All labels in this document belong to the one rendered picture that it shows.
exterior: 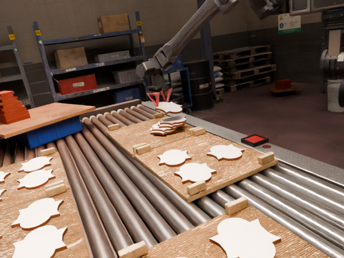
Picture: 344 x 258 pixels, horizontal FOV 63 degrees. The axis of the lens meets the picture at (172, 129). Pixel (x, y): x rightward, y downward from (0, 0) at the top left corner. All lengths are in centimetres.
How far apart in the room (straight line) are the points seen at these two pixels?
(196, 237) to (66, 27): 565
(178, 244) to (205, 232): 7
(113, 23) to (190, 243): 515
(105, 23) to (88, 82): 110
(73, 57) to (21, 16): 119
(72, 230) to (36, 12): 549
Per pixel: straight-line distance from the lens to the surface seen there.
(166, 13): 671
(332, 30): 150
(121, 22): 562
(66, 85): 540
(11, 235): 87
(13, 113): 173
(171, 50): 121
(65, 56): 545
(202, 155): 103
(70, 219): 83
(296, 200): 82
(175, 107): 132
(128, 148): 121
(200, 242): 65
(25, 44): 602
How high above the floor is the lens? 136
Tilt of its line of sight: 18 degrees down
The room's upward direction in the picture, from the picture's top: 8 degrees counter-clockwise
